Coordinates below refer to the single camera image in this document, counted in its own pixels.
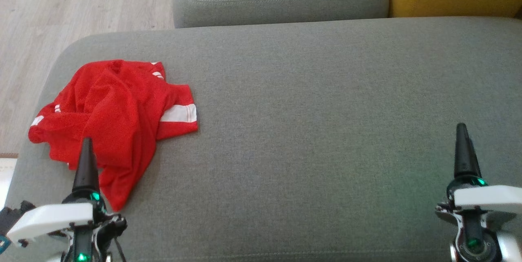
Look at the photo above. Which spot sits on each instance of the red basketball jersey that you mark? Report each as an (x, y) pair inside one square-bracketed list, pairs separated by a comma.
[(110, 123)]

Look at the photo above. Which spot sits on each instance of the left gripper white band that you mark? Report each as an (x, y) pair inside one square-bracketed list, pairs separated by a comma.
[(53, 219)]

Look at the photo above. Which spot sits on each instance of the grey sofa seat cushion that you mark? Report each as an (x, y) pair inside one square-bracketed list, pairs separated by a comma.
[(326, 131)]

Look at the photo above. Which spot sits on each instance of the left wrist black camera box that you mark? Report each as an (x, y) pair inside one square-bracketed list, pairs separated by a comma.
[(16, 213)]

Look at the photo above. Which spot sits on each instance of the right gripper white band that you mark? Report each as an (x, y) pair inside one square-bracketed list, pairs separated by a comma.
[(489, 199)]

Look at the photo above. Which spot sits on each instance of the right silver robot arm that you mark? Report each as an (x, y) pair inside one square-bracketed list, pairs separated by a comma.
[(512, 249)]

